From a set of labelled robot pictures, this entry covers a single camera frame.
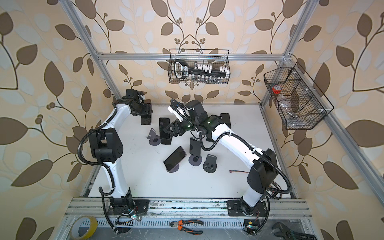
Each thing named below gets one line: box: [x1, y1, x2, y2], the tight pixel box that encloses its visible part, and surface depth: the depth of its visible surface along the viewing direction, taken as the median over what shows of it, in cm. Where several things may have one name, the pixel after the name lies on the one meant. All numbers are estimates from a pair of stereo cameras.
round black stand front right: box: [203, 154, 217, 174], surface depth 85 cm
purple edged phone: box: [140, 103, 152, 125], surface depth 98 cm
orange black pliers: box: [169, 219, 204, 235], surface depth 71 cm
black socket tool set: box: [173, 59, 230, 80], surface depth 85 cm
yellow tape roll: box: [70, 215, 98, 240], surface depth 69 cm
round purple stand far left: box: [146, 128, 161, 146], surface depth 97 cm
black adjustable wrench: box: [272, 222, 318, 240], surface depth 68 cm
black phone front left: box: [163, 146, 187, 172], surface depth 86 cm
